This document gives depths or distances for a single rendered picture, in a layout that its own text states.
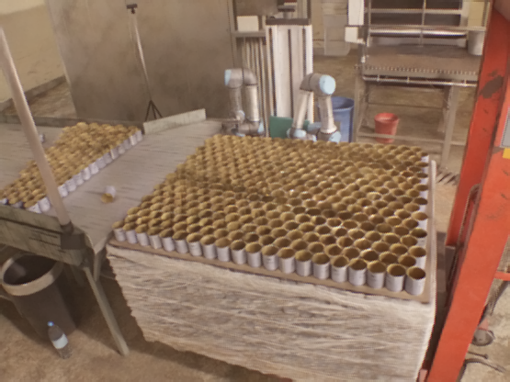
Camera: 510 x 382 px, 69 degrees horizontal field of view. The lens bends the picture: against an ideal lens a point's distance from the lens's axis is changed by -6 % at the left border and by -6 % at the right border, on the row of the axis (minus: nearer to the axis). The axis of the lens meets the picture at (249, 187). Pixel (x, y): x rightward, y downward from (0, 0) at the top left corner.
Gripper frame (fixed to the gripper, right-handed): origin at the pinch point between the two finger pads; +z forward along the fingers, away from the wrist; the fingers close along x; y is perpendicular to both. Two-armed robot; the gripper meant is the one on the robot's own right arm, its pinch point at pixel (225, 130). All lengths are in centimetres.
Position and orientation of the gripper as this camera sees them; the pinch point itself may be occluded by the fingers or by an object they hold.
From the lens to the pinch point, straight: 278.8
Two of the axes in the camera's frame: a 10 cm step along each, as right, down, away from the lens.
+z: -3.0, 5.1, -8.0
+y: 1.1, 8.6, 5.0
